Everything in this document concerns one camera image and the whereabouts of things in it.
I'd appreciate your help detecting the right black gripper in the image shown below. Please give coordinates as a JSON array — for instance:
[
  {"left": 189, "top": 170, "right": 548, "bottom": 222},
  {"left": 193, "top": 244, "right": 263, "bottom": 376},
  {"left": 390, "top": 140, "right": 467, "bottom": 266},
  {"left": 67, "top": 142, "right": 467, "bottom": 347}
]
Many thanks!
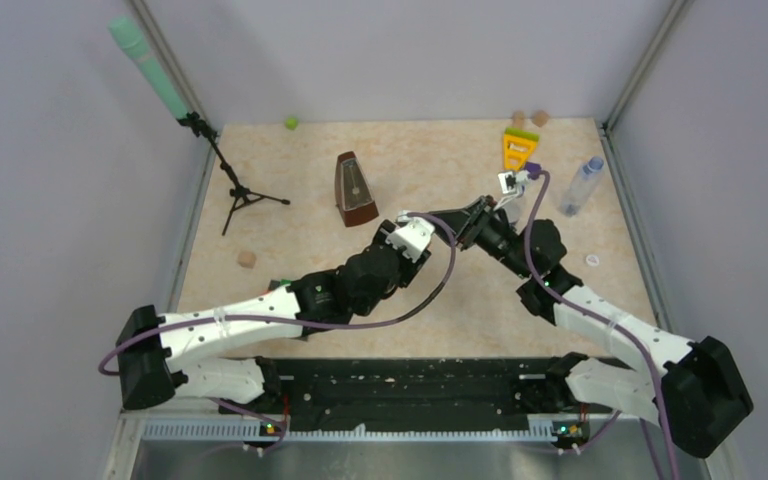
[{"left": 422, "top": 196, "right": 533, "bottom": 280}]

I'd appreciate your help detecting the clear small water bottle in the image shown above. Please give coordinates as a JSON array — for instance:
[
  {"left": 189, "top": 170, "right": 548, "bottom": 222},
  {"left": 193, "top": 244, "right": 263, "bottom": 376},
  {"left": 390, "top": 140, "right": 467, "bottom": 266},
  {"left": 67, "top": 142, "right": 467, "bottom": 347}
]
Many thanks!
[{"left": 559, "top": 156, "right": 605, "bottom": 217}]

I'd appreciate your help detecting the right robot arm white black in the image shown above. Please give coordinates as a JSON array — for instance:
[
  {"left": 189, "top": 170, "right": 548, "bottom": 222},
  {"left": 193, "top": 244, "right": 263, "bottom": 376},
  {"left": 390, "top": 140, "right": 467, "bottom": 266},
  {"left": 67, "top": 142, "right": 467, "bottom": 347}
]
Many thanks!
[{"left": 432, "top": 196, "right": 754, "bottom": 459}]

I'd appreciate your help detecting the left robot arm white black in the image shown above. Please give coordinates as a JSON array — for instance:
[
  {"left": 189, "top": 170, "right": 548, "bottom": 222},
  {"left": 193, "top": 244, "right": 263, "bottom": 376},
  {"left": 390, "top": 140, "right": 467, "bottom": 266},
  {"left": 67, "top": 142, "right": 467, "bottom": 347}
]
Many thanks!
[{"left": 115, "top": 217, "right": 434, "bottom": 414}]

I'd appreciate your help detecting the blue cap labelled bottle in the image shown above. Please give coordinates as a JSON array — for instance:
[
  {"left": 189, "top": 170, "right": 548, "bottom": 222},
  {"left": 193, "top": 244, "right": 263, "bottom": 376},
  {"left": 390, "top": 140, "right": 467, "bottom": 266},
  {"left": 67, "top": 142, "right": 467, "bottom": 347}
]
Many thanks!
[{"left": 499, "top": 199, "right": 523, "bottom": 227}]

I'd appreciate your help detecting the purple cube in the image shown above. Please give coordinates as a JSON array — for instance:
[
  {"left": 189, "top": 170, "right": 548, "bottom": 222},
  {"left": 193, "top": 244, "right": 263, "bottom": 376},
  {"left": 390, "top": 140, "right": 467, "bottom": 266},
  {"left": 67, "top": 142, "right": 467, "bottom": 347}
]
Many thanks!
[{"left": 524, "top": 162, "right": 542, "bottom": 176}]

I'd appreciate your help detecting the brown wooden metronome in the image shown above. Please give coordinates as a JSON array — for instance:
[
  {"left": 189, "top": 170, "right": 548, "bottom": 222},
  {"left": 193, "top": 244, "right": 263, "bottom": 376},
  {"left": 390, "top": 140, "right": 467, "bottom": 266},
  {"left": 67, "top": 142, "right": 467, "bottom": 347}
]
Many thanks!
[{"left": 334, "top": 151, "right": 379, "bottom": 228}]

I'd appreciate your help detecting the yellow triangular toy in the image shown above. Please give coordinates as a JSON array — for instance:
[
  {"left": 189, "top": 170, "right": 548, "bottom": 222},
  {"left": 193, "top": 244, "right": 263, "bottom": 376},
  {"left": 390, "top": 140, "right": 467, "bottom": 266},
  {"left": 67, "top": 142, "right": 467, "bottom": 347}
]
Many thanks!
[{"left": 502, "top": 127, "right": 540, "bottom": 171}]

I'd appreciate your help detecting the tan wooden block left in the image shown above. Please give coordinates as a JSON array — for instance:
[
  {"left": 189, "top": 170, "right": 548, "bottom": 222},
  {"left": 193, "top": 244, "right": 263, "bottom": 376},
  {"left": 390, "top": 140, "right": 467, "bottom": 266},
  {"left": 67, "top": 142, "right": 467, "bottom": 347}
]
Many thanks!
[{"left": 511, "top": 110, "right": 527, "bottom": 130}]

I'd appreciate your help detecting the tan wooden block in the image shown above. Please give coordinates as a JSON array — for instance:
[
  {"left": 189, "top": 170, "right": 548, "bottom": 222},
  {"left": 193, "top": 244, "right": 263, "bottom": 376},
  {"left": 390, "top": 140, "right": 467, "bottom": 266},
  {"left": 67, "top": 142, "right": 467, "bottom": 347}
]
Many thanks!
[
  {"left": 531, "top": 109, "right": 551, "bottom": 128},
  {"left": 511, "top": 110, "right": 527, "bottom": 130}
]

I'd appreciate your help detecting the tan wooden block right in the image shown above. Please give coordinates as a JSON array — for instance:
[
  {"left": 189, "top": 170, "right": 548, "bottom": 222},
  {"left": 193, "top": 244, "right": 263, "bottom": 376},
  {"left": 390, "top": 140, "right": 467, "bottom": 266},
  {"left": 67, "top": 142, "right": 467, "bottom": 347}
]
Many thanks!
[{"left": 531, "top": 109, "right": 551, "bottom": 128}]

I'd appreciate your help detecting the tan wooden cube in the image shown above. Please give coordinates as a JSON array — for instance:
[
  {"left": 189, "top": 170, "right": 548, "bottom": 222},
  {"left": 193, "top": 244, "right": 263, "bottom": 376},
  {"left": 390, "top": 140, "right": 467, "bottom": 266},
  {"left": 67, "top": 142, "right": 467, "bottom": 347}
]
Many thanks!
[{"left": 236, "top": 250, "right": 257, "bottom": 269}]

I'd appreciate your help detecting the black tripod microphone stand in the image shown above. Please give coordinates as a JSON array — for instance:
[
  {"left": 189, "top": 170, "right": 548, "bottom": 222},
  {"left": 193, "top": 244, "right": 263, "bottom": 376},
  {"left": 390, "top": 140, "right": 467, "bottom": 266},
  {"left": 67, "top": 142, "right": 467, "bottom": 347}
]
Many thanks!
[{"left": 177, "top": 111, "right": 292, "bottom": 236}]

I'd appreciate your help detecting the mint green microphone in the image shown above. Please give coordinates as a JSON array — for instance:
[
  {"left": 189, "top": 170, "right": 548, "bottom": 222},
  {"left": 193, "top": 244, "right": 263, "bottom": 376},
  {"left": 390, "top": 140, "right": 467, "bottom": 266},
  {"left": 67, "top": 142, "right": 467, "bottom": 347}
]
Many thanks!
[{"left": 107, "top": 17, "right": 189, "bottom": 123}]

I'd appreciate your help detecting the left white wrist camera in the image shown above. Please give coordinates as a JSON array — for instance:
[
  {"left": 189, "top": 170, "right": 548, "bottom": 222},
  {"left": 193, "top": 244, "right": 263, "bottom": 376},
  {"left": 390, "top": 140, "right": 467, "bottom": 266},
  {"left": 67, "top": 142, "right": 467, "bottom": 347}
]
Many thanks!
[{"left": 385, "top": 210, "right": 435, "bottom": 264}]

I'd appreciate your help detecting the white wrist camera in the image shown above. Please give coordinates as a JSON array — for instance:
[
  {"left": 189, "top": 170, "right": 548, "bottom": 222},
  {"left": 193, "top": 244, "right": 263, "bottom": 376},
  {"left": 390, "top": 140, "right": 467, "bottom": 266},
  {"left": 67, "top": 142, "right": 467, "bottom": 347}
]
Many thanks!
[
  {"left": 495, "top": 169, "right": 533, "bottom": 210},
  {"left": 385, "top": 210, "right": 435, "bottom": 264}
]

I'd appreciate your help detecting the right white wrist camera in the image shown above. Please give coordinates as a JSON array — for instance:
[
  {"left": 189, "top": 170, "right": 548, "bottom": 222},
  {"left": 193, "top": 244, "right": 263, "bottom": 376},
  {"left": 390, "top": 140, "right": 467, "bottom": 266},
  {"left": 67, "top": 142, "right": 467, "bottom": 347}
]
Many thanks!
[{"left": 495, "top": 169, "right": 533, "bottom": 210}]

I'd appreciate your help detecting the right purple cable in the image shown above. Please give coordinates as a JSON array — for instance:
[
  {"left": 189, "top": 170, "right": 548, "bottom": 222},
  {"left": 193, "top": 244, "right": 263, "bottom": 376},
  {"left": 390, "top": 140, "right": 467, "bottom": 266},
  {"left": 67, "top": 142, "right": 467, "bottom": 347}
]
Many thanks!
[{"left": 521, "top": 168, "right": 683, "bottom": 480}]

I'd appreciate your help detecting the purple cable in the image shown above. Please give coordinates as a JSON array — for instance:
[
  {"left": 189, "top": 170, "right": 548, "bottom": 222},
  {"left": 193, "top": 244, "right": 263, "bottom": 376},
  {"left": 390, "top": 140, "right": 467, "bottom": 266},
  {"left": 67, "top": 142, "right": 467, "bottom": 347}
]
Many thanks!
[
  {"left": 521, "top": 168, "right": 683, "bottom": 480},
  {"left": 97, "top": 211, "right": 458, "bottom": 452}
]

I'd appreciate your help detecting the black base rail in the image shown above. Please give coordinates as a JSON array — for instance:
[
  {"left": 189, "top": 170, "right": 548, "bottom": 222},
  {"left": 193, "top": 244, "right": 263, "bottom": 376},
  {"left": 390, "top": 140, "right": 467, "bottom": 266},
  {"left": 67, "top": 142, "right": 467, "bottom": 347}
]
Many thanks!
[{"left": 218, "top": 356, "right": 624, "bottom": 435}]

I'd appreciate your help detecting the grey toothed cable tray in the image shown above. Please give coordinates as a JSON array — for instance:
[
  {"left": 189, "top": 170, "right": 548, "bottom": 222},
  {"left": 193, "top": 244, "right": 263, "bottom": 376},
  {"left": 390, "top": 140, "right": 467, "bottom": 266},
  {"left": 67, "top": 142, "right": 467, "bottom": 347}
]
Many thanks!
[{"left": 142, "top": 418, "right": 583, "bottom": 444}]

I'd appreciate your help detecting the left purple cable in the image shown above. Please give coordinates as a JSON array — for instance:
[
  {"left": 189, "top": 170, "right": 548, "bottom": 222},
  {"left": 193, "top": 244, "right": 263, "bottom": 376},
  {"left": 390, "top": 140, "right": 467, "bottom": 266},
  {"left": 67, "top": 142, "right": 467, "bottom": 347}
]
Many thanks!
[{"left": 97, "top": 211, "right": 458, "bottom": 452}]

